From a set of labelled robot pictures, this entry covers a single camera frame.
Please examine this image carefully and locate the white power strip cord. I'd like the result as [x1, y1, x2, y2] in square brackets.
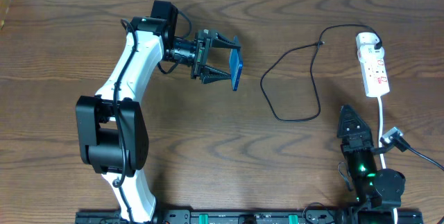
[377, 95, 399, 224]

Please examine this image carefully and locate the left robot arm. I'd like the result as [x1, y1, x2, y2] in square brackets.
[75, 0, 244, 223]

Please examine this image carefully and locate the white power strip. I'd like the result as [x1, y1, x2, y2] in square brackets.
[357, 46, 390, 98]

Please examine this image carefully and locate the white charger adapter plug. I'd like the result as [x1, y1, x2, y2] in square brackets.
[355, 32, 385, 63]

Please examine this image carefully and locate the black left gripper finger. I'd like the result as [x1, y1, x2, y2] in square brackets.
[200, 65, 231, 84]
[210, 30, 241, 49]

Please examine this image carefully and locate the blue Galaxy smartphone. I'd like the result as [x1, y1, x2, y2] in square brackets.
[229, 49, 244, 91]

